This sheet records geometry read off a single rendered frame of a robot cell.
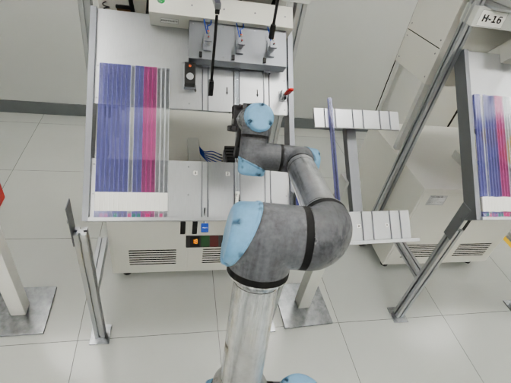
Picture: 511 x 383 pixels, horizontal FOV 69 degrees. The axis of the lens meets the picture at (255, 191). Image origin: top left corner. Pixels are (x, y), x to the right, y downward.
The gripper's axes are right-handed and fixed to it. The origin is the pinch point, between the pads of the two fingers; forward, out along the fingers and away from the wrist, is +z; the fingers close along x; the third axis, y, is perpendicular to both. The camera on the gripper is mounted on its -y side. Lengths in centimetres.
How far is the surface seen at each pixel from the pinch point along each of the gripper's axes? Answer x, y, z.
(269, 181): -11.6, -17.2, -2.9
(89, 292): 51, -62, 15
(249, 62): -3.3, 23.3, 0.2
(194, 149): 12.4, -7.1, 39.1
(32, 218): 97, -49, 97
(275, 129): -23.2, 3.2, 33.8
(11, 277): 83, -60, 30
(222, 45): 5.9, 28.5, 1.4
